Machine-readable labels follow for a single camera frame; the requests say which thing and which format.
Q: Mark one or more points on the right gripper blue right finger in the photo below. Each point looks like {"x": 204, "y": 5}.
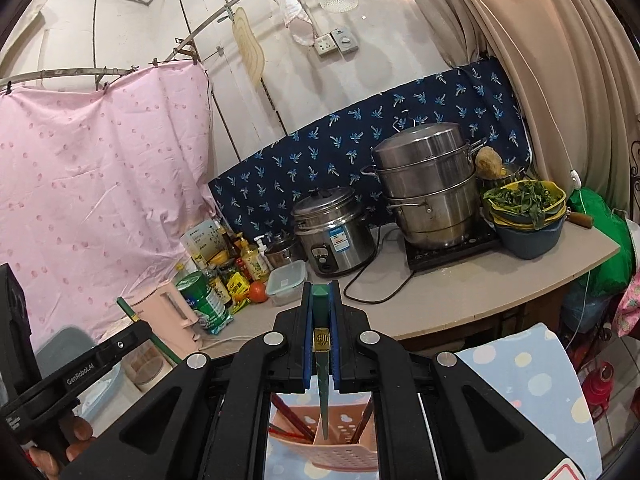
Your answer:
{"x": 334, "y": 304}

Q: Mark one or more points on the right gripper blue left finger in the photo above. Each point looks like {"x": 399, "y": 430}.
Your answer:
{"x": 307, "y": 345}

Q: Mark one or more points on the green chopstick gold band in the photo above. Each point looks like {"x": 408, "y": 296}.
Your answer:
{"x": 322, "y": 350}

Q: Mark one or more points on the bright red chopstick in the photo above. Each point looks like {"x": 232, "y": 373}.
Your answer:
{"x": 278, "y": 432}

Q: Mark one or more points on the person's left hand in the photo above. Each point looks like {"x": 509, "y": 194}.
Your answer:
{"x": 69, "y": 437}

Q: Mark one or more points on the clear food container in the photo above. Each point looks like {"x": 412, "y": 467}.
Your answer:
{"x": 286, "y": 284}

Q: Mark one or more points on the red tomato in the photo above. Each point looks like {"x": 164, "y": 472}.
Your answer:
{"x": 257, "y": 293}

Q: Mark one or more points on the small glass-lid pot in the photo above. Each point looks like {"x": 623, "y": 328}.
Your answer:
{"x": 284, "y": 249}

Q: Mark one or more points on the yellow oil bottle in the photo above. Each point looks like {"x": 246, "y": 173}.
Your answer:
{"x": 254, "y": 261}

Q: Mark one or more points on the silver rice cooker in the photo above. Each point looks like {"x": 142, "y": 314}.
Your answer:
{"x": 333, "y": 229}

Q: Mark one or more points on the yellow snack packet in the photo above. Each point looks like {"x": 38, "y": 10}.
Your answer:
{"x": 238, "y": 287}

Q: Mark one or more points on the black induction cooker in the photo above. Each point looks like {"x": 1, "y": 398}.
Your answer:
{"x": 481, "y": 238}

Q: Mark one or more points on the green detergent bag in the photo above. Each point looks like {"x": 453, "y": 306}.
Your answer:
{"x": 212, "y": 315}

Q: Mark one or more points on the dark red chopstick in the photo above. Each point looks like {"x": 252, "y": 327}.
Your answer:
{"x": 365, "y": 417}
{"x": 292, "y": 418}

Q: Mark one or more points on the navy floral cloth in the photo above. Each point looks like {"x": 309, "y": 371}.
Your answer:
{"x": 256, "y": 195}

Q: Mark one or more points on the dark red chopstick right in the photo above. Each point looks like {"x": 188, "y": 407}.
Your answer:
{"x": 365, "y": 417}

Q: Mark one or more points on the pink perforated utensil basket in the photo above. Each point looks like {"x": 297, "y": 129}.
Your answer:
{"x": 342, "y": 441}

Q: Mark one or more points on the pink kettle appliance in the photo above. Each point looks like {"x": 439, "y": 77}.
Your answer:
{"x": 171, "y": 318}

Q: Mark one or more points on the large steel steamer pot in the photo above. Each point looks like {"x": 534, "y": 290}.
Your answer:
{"x": 428, "y": 178}

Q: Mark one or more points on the blue dotted tablecloth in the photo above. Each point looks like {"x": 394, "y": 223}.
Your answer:
{"x": 529, "y": 369}

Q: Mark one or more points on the blue basin with greens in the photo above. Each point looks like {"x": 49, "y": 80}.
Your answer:
{"x": 528, "y": 216}

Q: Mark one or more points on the pink curtain cloth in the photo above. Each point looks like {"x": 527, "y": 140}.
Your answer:
{"x": 97, "y": 189}

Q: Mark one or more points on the wooden cutting board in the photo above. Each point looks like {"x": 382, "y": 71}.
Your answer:
{"x": 250, "y": 50}

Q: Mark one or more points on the green plastic bag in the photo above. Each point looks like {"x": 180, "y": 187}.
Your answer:
{"x": 613, "y": 274}

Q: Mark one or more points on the pink floral cloth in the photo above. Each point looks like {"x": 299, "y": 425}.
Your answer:
{"x": 627, "y": 314}

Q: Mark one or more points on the beige curtain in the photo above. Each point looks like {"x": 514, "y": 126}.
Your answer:
{"x": 575, "y": 74}

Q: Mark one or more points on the white wall socket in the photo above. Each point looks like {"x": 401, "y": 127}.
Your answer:
{"x": 340, "y": 40}

